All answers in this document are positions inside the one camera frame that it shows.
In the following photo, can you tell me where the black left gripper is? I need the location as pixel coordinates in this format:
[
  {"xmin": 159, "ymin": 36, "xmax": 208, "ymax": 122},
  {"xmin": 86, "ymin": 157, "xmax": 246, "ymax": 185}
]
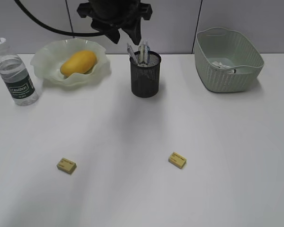
[{"xmin": 77, "ymin": 0, "xmax": 152, "ymax": 45}]

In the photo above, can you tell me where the grey grip white pen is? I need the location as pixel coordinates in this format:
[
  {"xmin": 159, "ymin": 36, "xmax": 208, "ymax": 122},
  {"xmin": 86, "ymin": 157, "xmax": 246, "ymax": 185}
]
[{"xmin": 127, "ymin": 43, "xmax": 139, "ymax": 65}]

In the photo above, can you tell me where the green grip white pen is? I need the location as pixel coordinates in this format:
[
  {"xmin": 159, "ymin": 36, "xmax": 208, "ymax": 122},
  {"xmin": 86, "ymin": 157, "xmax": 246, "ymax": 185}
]
[{"xmin": 138, "ymin": 41, "xmax": 145, "ymax": 66}]

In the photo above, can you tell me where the blue grip white pen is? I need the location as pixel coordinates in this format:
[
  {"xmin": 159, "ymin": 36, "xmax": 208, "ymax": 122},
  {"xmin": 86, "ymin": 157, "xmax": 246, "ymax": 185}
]
[{"xmin": 144, "ymin": 41, "xmax": 150, "ymax": 65}]

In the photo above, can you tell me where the yellow mango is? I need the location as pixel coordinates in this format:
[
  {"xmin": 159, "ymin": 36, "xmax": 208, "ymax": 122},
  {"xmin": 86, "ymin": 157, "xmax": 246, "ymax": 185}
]
[{"xmin": 60, "ymin": 50, "xmax": 97, "ymax": 77}]

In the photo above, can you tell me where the white waste paper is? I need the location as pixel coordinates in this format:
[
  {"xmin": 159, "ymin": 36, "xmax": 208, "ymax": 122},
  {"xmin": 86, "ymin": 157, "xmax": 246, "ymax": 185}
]
[{"xmin": 212, "ymin": 61, "xmax": 236, "ymax": 74}]

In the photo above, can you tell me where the clear water bottle green label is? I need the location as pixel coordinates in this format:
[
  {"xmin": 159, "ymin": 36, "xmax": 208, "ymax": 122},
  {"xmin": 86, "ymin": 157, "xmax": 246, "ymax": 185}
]
[{"xmin": 0, "ymin": 37, "xmax": 39, "ymax": 106}]

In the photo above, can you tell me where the yellow eraser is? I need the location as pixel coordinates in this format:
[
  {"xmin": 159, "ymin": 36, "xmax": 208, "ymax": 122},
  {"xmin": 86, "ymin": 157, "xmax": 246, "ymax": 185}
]
[
  {"xmin": 168, "ymin": 152, "xmax": 187, "ymax": 169},
  {"xmin": 57, "ymin": 158, "xmax": 77, "ymax": 175}
]

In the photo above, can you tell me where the black mesh pen holder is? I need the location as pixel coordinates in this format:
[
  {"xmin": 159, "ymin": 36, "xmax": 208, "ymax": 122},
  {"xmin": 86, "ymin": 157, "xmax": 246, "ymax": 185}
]
[{"xmin": 130, "ymin": 51, "xmax": 161, "ymax": 98}]

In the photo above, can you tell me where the pale green wavy glass plate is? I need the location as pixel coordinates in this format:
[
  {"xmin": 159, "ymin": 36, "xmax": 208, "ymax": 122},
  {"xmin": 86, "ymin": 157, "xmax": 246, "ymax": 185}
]
[{"xmin": 30, "ymin": 38, "xmax": 111, "ymax": 90}]

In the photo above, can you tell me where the pale green plastic basket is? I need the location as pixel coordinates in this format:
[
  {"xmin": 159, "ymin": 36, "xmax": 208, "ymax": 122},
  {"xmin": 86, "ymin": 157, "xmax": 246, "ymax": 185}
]
[{"xmin": 195, "ymin": 27, "xmax": 264, "ymax": 93}]

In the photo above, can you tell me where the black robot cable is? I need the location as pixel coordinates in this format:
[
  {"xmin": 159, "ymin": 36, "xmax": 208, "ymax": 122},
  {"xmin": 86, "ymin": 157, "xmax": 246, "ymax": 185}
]
[{"xmin": 13, "ymin": 0, "xmax": 105, "ymax": 37}]

